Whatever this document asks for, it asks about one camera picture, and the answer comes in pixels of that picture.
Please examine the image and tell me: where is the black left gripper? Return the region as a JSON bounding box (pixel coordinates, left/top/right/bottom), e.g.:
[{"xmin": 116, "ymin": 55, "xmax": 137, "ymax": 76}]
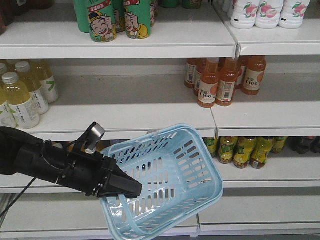
[{"xmin": 56, "ymin": 151, "xmax": 143, "ymax": 199}]

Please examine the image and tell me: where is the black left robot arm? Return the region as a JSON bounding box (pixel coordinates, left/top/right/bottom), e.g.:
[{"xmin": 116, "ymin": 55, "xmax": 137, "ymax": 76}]
[{"xmin": 0, "ymin": 127, "xmax": 143, "ymax": 198}]

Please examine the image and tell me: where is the white peach drink bottle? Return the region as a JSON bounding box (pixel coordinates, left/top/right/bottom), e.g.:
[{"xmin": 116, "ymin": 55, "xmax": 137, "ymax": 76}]
[
  {"xmin": 278, "ymin": 0, "xmax": 310, "ymax": 29},
  {"xmin": 230, "ymin": 0, "xmax": 260, "ymax": 30},
  {"xmin": 255, "ymin": 0, "xmax": 284, "ymax": 29}
]

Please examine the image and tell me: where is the pale yellow drink bottle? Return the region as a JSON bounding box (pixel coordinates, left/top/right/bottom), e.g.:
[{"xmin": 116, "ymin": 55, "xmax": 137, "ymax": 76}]
[
  {"xmin": 15, "ymin": 61, "xmax": 49, "ymax": 115},
  {"xmin": 2, "ymin": 72, "xmax": 40, "ymax": 129},
  {"xmin": 0, "ymin": 87, "xmax": 17, "ymax": 128},
  {"xmin": 30, "ymin": 59, "xmax": 59, "ymax": 103}
]

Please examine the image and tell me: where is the light blue plastic basket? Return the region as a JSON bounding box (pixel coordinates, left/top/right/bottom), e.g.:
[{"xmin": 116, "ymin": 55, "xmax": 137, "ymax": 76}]
[{"xmin": 100, "ymin": 124, "xmax": 224, "ymax": 240}]

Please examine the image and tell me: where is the orange C100 juice bottle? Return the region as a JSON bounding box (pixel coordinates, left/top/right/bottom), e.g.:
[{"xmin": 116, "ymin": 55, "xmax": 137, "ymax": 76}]
[
  {"xmin": 197, "ymin": 57, "xmax": 220, "ymax": 108},
  {"xmin": 215, "ymin": 57, "xmax": 238, "ymax": 107},
  {"xmin": 241, "ymin": 55, "xmax": 267, "ymax": 96}
]

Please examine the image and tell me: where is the white metal shelving unit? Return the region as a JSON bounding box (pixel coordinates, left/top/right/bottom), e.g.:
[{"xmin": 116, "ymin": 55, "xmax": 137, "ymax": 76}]
[{"xmin": 0, "ymin": 0, "xmax": 320, "ymax": 240}]

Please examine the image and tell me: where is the yellow lemon tea bottle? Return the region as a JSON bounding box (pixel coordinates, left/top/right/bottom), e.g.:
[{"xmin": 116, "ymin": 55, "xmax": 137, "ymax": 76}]
[
  {"xmin": 271, "ymin": 136, "xmax": 288, "ymax": 154},
  {"xmin": 203, "ymin": 137, "xmax": 219, "ymax": 158},
  {"xmin": 233, "ymin": 136, "xmax": 257, "ymax": 169},
  {"xmin": 249, "ymin": 136, "xmax": 274, "ymax": 169},
  {"xmin": 218, "ymin": 136, "xmax": 239, "ymax": 164}
]

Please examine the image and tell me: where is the cola plastic bottle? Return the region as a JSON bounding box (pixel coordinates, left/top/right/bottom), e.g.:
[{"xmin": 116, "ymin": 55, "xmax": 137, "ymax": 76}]
[{"xmin": 288, "ymin": 136, "xmax": 320, "ymax": 155}]

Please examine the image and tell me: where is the green cartoon drink can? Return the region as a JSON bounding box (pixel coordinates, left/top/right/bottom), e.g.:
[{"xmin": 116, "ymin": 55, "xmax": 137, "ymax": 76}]
[
  {"xmin": 123, "ymin": 0, "xmax": 151, "ymax": 40},
  {"xmin": 86, "ymin": 0, "xmax": 117, "ymax": 43}
]

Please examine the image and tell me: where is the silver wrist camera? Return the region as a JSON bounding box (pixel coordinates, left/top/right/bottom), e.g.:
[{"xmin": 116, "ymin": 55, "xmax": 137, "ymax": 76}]
[{"xmin": 84, "ymin": 123, "xmax": 106, "ymax": 151}]

